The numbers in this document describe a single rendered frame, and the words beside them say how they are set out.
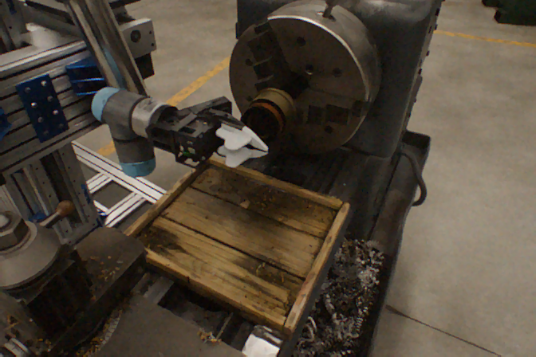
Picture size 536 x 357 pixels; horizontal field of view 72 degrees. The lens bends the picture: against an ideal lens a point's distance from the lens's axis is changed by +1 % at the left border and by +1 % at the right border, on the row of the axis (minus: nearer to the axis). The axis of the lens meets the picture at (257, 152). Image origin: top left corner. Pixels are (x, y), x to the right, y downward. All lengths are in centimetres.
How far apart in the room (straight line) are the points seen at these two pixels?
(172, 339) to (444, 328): 139
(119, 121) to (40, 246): 35
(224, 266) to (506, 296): 150
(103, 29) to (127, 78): 11
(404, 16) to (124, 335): 74
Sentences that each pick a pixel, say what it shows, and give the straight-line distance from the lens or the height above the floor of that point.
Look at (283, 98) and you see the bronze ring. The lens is 70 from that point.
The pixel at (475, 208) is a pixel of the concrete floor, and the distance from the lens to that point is 233.
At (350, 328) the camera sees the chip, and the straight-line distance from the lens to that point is 100.
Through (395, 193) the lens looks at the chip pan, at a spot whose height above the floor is 54.
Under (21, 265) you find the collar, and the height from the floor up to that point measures 114.
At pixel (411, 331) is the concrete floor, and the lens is 174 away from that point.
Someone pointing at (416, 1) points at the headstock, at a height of 124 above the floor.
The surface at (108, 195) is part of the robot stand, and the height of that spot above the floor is 21.
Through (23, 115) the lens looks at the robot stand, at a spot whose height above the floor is 94.
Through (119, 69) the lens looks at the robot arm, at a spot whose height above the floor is 112.
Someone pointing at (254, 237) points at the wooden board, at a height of 88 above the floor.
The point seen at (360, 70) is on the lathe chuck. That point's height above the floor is 116.
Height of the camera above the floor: 146
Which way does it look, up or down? 38 degrees down
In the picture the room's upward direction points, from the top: straight up
